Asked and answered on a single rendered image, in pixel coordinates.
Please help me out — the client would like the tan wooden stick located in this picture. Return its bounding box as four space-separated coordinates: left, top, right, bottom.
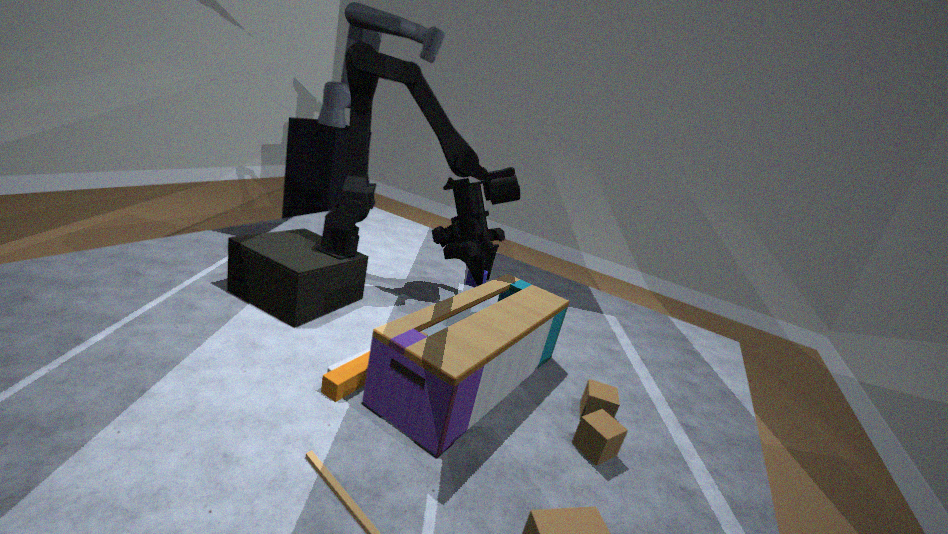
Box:
306 451 381 534

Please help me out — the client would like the blue cube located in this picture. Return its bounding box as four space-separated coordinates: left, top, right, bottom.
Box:
465 270 488 287

